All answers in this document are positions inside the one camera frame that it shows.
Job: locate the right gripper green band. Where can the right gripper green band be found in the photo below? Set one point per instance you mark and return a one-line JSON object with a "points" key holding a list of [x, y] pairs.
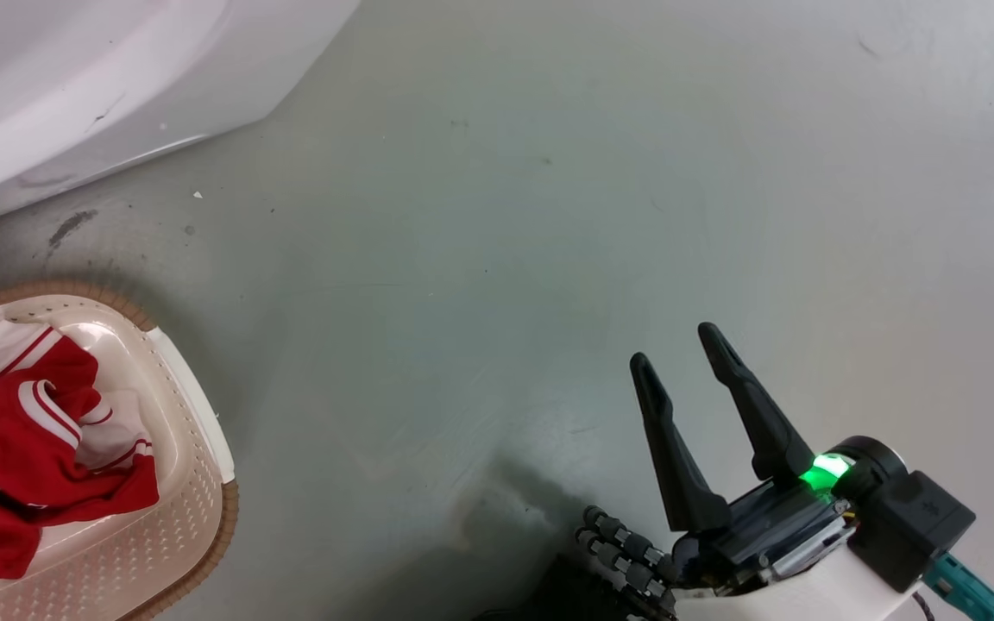
{"points": [[782, 526]]}

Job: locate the red and white garment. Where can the red and white garment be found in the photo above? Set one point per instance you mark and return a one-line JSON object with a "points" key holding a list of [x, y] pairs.
{"points": [[22, 457]]}

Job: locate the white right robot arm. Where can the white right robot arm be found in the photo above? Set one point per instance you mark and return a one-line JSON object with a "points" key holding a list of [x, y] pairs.
{"points": [[825, 595]]}

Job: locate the cream laundry basket brown rim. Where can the cream laundry basket brown rim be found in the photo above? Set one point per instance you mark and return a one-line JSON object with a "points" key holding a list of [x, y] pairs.
{"points": [[169, 483]]}

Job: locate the white front-load washing machine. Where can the white front-load washing machine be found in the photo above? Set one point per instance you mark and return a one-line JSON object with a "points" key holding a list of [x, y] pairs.
{"points": [[74, 78]]}

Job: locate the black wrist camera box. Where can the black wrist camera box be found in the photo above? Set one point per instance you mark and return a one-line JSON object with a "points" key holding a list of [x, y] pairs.
{"points": [[915, 530]]}

